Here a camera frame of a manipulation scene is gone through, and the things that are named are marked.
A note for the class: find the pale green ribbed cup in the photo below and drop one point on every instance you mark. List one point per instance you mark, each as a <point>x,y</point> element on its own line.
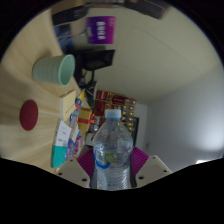
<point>50,70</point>

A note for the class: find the flat round red coaster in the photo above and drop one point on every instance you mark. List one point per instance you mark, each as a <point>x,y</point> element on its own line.
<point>28,115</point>

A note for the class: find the purple sign board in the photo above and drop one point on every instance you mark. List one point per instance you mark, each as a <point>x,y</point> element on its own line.
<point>101,30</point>

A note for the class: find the clear plastic water bottle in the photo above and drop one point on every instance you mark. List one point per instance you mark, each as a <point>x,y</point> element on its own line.
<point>112,150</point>

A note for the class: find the black office chair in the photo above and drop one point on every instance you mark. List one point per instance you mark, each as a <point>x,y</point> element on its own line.
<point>96,60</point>

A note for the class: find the black framed glass door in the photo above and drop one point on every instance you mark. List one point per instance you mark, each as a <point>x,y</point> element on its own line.
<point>135,133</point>

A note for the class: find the black bag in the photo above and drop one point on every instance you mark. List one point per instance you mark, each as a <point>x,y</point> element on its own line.
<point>68,16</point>

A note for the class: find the blue book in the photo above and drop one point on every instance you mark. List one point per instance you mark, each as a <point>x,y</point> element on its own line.
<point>71,145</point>

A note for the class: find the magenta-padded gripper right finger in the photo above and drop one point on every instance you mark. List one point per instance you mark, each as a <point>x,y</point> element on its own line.
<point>140,161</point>

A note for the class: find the yellow notebook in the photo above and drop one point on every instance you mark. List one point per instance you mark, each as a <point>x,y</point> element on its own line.
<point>67,105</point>

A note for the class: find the teal book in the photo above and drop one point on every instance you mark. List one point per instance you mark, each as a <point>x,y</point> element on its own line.
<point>58,156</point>

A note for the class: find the red shelf unit with trophies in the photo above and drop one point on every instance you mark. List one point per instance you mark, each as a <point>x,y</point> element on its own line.
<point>116,101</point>

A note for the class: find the yellow gift box red ribbon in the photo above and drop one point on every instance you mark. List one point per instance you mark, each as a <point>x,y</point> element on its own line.
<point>85,119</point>

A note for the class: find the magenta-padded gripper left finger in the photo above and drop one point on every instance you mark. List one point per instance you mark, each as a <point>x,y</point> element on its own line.
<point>85,163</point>

